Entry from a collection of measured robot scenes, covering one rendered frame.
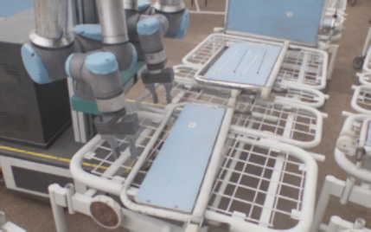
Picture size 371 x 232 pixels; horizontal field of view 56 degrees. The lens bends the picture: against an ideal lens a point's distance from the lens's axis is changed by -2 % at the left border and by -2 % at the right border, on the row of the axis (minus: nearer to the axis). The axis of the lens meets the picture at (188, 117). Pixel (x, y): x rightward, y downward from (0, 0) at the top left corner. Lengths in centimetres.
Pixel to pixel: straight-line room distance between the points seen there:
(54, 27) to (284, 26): 194
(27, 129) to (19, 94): 18
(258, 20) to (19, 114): 186
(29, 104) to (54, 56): 46
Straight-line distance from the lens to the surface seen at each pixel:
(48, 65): 131
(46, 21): 127
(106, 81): 107
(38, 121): 174
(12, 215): 199
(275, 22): 284
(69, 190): 131
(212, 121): 156
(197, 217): 111
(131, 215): 122
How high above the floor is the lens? 132
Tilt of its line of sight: 30 degrees down
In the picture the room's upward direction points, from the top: 3 degrees clockwise
